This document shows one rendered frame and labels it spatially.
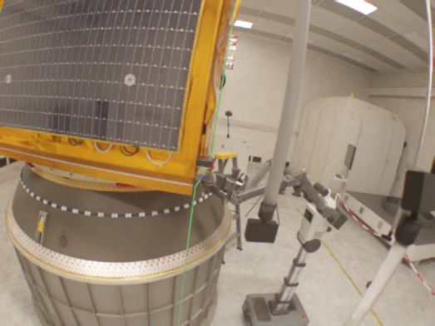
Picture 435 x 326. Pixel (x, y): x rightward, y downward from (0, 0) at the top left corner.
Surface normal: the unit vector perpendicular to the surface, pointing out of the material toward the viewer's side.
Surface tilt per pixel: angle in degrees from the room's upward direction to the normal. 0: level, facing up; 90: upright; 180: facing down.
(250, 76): 90
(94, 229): 62
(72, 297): 90
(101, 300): 90
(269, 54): 90
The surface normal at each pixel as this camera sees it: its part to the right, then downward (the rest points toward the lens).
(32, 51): 0.00, 0.25
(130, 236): 0.47, -0.19
